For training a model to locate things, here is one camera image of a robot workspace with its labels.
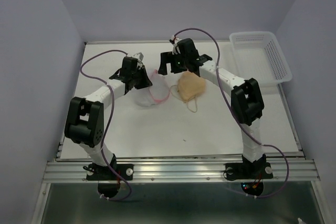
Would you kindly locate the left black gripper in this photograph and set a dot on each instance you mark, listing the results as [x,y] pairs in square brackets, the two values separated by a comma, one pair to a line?
[146,82]

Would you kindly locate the white plastic basket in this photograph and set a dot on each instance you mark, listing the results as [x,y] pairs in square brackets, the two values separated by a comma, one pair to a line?
[258,55]

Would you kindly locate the aluminium rail frame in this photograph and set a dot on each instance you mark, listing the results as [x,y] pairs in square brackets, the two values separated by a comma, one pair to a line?
[167,144]

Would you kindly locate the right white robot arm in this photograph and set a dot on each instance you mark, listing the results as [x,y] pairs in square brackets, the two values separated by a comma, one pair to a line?
[246,102]

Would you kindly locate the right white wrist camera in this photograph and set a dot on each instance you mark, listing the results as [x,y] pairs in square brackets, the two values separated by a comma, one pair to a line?
[174,41]

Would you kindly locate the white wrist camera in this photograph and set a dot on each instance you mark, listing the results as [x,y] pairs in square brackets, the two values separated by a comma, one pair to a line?
[139,56]
[174,41]

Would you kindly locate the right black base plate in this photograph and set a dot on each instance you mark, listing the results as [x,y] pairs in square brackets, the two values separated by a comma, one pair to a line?
[251,174]

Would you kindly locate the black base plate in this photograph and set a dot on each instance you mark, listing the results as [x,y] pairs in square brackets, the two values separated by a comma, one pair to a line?
[251,174]
[109,182]

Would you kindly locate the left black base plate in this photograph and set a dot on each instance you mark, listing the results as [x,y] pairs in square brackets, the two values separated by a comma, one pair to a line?
[109,182]

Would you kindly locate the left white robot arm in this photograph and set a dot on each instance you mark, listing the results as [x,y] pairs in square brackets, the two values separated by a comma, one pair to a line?
[85,124]

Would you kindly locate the white mesh laundry bag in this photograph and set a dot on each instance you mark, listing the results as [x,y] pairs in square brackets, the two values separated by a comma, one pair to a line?
[154,95]

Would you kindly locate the beige bra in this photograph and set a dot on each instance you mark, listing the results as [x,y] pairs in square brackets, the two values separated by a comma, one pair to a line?
[188,88]

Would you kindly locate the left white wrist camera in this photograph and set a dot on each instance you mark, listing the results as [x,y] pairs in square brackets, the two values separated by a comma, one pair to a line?
[139,56]

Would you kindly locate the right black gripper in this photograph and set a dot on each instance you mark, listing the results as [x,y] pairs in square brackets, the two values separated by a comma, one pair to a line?
[166,57]

